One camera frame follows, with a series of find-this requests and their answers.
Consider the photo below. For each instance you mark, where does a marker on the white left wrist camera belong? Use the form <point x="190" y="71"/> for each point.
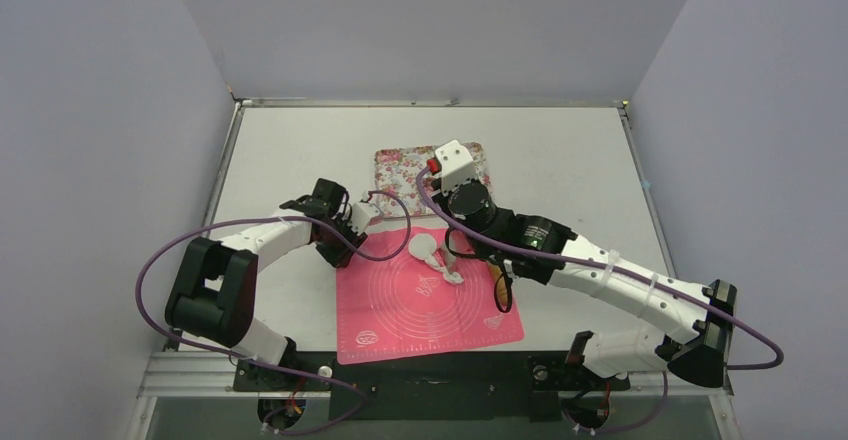
<point x="363" y="215"/>

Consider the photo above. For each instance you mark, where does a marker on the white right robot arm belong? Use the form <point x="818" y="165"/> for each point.
<point x="686" y="329"/>

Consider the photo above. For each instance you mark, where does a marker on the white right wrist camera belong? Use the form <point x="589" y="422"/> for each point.
<point x="451" y="166"/>

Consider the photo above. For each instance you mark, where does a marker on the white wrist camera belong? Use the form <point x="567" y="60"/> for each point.
<point x="451" y="166"/>
<point x="363" y="215"/>

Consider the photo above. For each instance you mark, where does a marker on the floral rectangular tray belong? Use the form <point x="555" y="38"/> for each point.
<point x="395" y="171"/>

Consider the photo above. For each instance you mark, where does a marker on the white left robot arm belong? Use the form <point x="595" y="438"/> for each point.
<point x="214" y="293"/>

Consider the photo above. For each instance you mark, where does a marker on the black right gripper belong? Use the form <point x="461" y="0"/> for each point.
<point x="457" y="245"/>

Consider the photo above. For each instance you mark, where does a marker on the white dough lump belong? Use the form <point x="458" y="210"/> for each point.
<point x="422" y="247"/>

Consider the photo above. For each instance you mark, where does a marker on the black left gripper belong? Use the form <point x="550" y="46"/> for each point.
<point x="337" y="258"/>

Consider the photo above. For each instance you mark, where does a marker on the wooden rolling pin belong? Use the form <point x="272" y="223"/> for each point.
<point x="501" y="289"/>

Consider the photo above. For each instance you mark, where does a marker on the pink silicone baking mat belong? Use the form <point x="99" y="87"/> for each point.
<point x="390" y="309"/>

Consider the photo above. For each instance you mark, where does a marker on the white dough scrap strip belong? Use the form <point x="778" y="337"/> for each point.
<point x="437" y="263"/>

